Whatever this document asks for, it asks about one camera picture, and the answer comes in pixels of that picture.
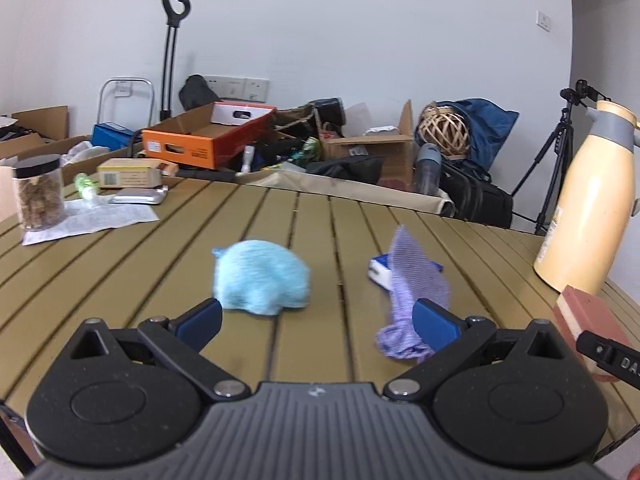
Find green packet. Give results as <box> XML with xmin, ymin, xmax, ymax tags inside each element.
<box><xmin>74</xmin><ymin>172</ymin><xmax>98</xmax><ymax>202</ymax></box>

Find rattan ball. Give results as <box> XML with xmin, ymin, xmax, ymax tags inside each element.
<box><xmin>417</xmin><ymin>107</ymin><xmax>471</xmax><ymax>158</ymax></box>

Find cardboard box with raised flap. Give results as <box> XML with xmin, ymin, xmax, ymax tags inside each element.
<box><xmin>11</xmin><ymin>105</ymin><xmax>70</xmax><ymax>141</ymax></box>

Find silver metal cart frame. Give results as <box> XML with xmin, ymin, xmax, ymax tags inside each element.
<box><xmin>97</xmin><ymin>78</ymin><xmax>153</xmax><ymax>136</ymax></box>

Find large open cardboard box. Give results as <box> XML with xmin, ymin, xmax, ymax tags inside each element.
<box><xmin>0</xmin><ymin>135</ymin><xmax>136</xmax><ymax>223</ymax></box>

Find blue fabric bag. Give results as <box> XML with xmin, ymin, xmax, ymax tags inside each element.
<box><xmin>425</xmin><ymin>99</ymin><xmax>521</xmax><ymax>181</ymax></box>

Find black tripod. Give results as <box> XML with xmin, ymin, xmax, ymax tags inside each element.
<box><xmin>510</xmin><ymin>105</ymin><xmax>576</xmax><ymax>237</ymax></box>

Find cream thermos jug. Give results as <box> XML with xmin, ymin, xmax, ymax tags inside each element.
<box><xmin>532</xmin><ymin>100</ymin><xmax>640</xmax><ymax>296</ymax></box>

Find blue fluffy ball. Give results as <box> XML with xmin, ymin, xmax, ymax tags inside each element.
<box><xmin>212</xmin><ymin>240</ymin><xmax>311</xmax><ymax>316</ymax></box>

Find lavender mesh cloth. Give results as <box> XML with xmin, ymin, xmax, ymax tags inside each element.
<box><xmin>375</xmin><ymin>225</ymin><xmax>451</xmax><ymax>361</ymax></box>

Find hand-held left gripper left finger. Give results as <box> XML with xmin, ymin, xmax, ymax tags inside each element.
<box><xmin>65</xmin><ymin>297</ymin><xmax>252</xmax><ymax>403</ymax></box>

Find open brown cardboard box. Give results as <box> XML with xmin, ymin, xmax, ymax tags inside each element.
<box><xmin>320</xmin><ymin>100</ymin><xmax>416</xmax><ymax>192</ymax></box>

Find grey blue bottle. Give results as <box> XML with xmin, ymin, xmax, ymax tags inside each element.
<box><xmin>414</xmin><ymin>143</ymin><xmax>443</xmax><ymax>196</ymax></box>

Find black fabric pouch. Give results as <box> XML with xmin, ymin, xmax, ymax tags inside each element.
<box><xmin>305</xmin><ymin>155</ymin><xmax>386</xmax><ymax>186</ymax></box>

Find clear jar with brown snacks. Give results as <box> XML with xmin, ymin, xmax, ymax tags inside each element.
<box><xmin>11</xmin><ymin>155</ymin><xmax>66</xmax><ymax>232</ymax></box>

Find black trolley handle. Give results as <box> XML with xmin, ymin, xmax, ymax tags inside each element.
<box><xmin>159</xmin><ymin>0</ymin><xmax>193</xmax><ymax>122</ymax></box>

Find tan cardboard carton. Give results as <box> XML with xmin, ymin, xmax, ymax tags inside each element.
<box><xmin>97</xmin><ymin>158</ymin><xmax>163</xmax><ymax>189</ymax></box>

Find orange cardboard box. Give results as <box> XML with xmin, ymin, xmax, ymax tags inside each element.
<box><xmin>141</xmin><ymin>101</ymin><xmax>277</xmax><ymax>171</ymax></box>

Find black bag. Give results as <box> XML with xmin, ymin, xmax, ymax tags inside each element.
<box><xmin>179</xmin><ymin>75</ymin><xmax>221</xmax><ymax>111</ymax></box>

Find silver foil pack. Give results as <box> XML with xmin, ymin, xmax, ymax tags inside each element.
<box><xmin>107</xmin><ymin>186</ymin><xmax>169</xmax><ymax>206</ymax></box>

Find olive slatted folding table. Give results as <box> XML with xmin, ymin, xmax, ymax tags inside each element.
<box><xmin>0</xmin><ymin>175</ymin><xmax>640</xmax><ymax>466</ymax></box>

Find cardboard box with dark clothes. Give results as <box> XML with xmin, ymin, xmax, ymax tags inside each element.
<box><xmin>0</xmin><ymin>115</ymin><xmax>51</xmax><ymax>161</ymax></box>

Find pink sponge block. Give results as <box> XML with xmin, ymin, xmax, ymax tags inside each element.
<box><xmin>552</xmin><ymin>285</ymin><xmax>636</xmax><ymax>385</ymax></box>

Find blue white small box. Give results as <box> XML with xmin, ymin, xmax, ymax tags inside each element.
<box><xmin>368</xmin><ymin>254</ymin><xmax>444</xmax><ymax>292</ymax></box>

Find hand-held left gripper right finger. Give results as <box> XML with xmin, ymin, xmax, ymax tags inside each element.
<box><xmin>381</xmin><ymin>297</ymin><xmax>572</xmax><ymax>403</ymax></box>

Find white paper sheet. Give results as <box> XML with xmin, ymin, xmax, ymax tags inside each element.
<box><xmin>22</xmin><ymin>195</ymin><xmax>161</xmax><ymax>247</ymax></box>

